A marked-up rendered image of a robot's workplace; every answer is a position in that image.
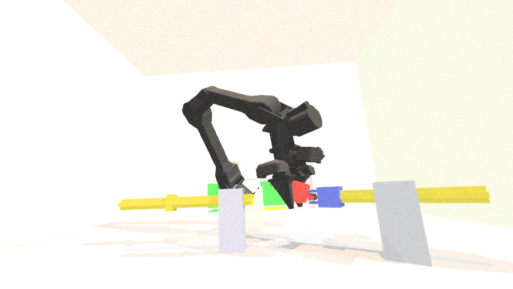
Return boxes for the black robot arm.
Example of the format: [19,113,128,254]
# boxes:
[182,85,325,195]

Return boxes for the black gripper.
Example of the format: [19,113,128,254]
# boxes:
[256,139,316,209]

